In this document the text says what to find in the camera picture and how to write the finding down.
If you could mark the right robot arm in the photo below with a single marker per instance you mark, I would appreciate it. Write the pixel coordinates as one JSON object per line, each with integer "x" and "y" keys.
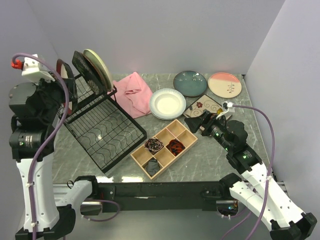
{"x": 252, "y": 185}

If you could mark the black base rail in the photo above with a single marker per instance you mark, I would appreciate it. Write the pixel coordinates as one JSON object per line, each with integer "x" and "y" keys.
{"x": 114, "y": 197}

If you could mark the grey rolled cloth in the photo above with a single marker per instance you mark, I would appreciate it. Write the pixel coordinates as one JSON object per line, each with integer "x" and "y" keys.
{"x": 152, "y": 167}

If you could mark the teal glazed plate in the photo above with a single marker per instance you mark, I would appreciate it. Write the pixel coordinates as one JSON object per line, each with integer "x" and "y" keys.
{"x": 190, "y": 83}

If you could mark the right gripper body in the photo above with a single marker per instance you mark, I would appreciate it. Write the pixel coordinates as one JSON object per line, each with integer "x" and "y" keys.
{"x": 216, "y": 129}

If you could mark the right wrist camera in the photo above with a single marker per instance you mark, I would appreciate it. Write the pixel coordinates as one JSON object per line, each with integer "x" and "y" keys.
{"x": 227, "y": 107}

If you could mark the orange and black rolled tie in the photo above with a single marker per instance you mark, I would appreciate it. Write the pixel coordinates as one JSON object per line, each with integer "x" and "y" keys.
{"x": 175, "y": 147}

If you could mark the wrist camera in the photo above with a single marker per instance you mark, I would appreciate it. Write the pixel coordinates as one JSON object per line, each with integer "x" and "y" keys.
{"x": 227, "y": 107}
{"x": 33, "y": 70}

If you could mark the black square floral plate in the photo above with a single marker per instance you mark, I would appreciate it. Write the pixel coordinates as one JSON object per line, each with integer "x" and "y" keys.
{"x": 79, "y": 62}

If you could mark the white round plate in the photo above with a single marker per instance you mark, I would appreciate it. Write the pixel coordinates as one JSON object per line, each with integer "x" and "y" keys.
{"x": 167, "y": 100}

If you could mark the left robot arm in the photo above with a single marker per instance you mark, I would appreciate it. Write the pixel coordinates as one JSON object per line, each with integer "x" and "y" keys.
{"x": 32, "y": 146}

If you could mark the pink and cream plate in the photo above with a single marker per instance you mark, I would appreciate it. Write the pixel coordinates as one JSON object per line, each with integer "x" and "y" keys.
{"x": 224, "y": 85}

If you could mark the floral rolled tie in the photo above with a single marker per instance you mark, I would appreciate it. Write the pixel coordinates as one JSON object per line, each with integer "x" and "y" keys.
{"x": 153, "y": 145}

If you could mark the black ribbed plate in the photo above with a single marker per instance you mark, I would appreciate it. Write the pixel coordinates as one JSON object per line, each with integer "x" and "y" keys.
{"x": 67, "y": 75}

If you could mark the pink folded cloth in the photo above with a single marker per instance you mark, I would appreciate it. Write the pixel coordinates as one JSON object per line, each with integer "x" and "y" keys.
{"x": 133, "y": 95}

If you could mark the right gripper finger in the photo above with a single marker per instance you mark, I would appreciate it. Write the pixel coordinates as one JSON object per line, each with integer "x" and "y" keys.
{"x": 206, "y": 116}
{"x": 195, "y": 123}

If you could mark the black wire dish rack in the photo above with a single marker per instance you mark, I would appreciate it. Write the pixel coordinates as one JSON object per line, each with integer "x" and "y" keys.
{"x": 102, "y": 127}

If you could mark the pale green plate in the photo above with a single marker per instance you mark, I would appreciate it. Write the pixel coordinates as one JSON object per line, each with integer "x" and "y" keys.
{"x": 99, "y": 63}

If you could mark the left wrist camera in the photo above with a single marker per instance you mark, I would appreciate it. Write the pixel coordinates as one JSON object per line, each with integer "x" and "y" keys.
{"x": 33, "y": 70}

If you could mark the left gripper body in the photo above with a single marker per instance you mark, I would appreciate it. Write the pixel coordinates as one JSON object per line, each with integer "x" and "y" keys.
{"x": 53, "y": 93}

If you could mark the wooden compartment tray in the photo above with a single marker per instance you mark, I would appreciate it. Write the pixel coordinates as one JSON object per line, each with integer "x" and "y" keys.
{"x": 174, "y": 130}

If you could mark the square patterned glass plate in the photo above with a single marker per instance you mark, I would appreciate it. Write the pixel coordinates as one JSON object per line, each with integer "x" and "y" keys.
{"x": 204, "y": 103}

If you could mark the brown rimmed dark plate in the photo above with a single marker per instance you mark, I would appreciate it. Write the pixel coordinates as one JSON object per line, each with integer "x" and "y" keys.
{"x": 99, "y": 73}

